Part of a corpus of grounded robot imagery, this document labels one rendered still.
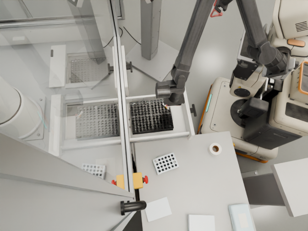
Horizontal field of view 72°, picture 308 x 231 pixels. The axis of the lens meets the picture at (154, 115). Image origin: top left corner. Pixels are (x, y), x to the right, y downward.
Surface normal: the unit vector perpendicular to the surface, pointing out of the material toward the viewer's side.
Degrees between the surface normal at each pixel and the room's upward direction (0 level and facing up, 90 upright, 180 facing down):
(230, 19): 0
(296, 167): 0
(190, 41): 56
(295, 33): 90
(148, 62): 0
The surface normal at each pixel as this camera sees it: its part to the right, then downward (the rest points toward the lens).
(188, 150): 0.04, -0.36
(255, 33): 0.08, 0.53
